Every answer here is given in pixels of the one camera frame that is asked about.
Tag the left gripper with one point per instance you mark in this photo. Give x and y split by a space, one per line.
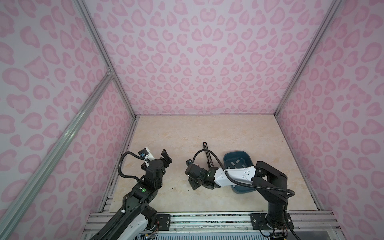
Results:
166 157

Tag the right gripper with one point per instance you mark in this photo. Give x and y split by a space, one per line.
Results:
190 180

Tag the black stapler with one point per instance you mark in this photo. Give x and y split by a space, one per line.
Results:
209 158

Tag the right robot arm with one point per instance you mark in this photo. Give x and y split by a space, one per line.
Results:
271 184

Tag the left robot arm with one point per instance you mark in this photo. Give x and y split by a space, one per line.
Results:
135 215

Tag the teal plastic tray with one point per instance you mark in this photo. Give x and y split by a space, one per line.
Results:
244 160

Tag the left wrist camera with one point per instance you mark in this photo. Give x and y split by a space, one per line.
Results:
146 155

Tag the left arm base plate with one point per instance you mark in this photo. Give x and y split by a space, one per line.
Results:
160 222

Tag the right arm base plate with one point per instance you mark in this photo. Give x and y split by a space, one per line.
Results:
259 222

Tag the aluminium front rail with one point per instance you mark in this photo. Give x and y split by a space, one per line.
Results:
309 225

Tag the aluminium diagonal frame bar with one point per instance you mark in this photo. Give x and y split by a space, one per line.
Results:
21 204

